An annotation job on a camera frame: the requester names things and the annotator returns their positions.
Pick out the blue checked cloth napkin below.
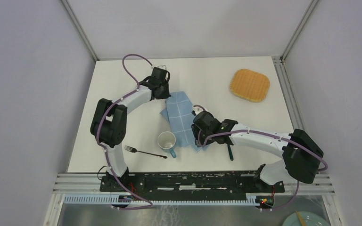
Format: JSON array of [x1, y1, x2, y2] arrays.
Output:
[[160, 91, 207, 152]]

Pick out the woven bamboo placemat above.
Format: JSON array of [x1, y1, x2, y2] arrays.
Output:
[[229, 69, 270, 103]]

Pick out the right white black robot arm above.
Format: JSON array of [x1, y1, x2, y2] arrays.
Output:
[[191, 105, 328, 192]]

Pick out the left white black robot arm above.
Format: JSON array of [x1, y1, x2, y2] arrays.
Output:
[[90, 67, 171, 192]]

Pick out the white blue mug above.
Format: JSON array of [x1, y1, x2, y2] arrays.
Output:
[[157, 131, 177, 158]]

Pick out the black metal fork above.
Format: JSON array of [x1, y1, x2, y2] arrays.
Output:
[[124, 145, 167, 159]]

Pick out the wooden chopstick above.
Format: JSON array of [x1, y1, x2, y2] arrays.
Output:
[[296, 211, 306, 226]]

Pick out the green plate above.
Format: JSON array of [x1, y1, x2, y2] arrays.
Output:
[[282, 211, 330, 226]]

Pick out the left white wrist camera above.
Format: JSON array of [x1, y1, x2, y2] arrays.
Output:
[[156, 65, 167, 70]]

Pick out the gold spoon teal handle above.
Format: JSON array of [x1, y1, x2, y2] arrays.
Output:
[[227, 144, 234, 161]]

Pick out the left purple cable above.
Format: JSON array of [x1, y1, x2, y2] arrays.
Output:
[[96, 54, 154, 210]]

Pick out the purple cable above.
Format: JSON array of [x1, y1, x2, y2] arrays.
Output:
[[96, 54, 154, 210], [193, 104, 329, 212]]

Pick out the light blue cable duct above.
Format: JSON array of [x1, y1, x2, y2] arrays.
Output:
[[63, 194, 259, 207]]

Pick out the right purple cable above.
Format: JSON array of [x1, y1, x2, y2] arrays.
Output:
[[193, 104, 329, 212]]

